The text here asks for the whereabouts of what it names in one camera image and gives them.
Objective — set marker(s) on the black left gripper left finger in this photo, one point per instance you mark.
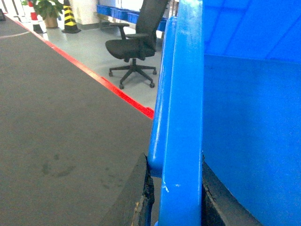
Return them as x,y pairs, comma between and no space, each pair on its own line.
134,204

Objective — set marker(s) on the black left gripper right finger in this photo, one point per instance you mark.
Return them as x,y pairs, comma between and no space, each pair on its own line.
219,206

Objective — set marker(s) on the large blue plastic crate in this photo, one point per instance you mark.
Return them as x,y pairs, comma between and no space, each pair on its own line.
229,94

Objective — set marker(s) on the black office chair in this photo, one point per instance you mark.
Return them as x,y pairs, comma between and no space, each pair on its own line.
140,45

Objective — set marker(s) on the yellow black striped bollard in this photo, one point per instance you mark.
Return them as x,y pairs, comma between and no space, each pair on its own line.
70,25

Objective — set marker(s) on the red white traffic cone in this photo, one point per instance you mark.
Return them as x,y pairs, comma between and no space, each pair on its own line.
34,18

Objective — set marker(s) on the green potted plant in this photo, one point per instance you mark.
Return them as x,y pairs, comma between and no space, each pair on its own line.
49,10

